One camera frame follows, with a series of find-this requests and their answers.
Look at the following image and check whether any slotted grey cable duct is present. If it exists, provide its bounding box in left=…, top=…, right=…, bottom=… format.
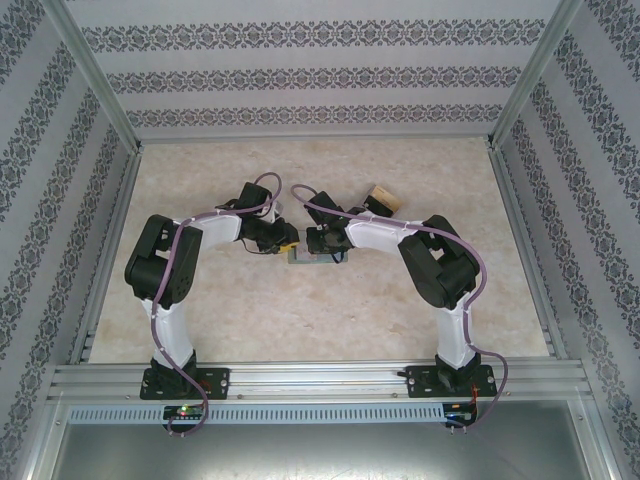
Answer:
left=67, top=402, right=447, bottom=426

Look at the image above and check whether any grey metal sheet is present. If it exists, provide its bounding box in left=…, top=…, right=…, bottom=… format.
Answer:
left=47, top=422, right=596, bottom=480

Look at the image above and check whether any aluminium side rail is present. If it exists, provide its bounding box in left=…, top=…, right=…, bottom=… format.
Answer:
left=67, top=147, right=145, bottom=365
left=485, top=142, right=571, bottom=360

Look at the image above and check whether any aluminium frame upright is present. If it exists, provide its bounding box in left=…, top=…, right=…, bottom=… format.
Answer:
left=42, top=0, right=145, bottom=157
left=485, top=0, right=585, bottom=150

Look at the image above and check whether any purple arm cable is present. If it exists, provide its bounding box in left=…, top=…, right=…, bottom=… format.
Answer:
left=149, top=172, right=285, bottom=437
left=291, top=183, right=512, bottom=432

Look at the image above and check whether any aluminium mounting rail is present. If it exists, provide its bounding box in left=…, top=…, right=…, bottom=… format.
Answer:
left=47, top=360, right=587, bottom=402

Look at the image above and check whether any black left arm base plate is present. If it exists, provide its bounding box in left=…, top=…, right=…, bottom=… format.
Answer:
left=139, top=366, right=232, bottom=402

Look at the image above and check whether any grey blue card holder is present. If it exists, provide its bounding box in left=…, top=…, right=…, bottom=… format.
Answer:
left=288, top=246, right=352, bottom=267

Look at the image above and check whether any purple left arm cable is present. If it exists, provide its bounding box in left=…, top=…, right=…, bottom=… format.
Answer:
left=149, top=172, right=285, bottom=437

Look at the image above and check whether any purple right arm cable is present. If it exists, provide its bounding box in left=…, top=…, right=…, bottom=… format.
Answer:
left=291, top=183, right=512, bottom=432

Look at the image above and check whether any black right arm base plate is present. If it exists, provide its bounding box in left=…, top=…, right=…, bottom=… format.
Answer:
left=404, top=363, right=498, bottom=400

